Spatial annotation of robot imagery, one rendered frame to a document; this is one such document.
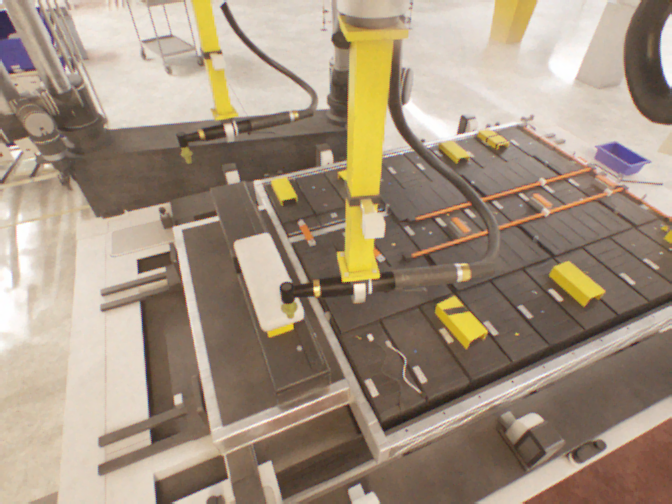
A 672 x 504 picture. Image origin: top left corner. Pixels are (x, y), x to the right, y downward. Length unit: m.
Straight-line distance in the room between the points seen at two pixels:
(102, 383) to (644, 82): 1.50
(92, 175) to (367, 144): 2.19
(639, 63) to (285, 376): 0.90
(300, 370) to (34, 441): 1.80
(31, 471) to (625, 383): 2.51
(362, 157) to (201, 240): 1.05
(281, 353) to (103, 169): 1.83
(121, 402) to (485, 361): 1.12
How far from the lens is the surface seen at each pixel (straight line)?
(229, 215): 1.50
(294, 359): 1.07
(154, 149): 2.46
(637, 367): 1.63
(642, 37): 0.58
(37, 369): 2.85
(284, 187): 1.72
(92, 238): 2.06
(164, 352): 1.58
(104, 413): 1.47
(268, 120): 1.51
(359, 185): 0.68
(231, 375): 1.20
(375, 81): 0.60
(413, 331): 1.24
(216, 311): 1.34
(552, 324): 1.41
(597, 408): 1.47
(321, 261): 1.41
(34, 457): 2.57
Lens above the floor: 2.02
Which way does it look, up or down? 45 degrees down
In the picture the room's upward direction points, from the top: straight up
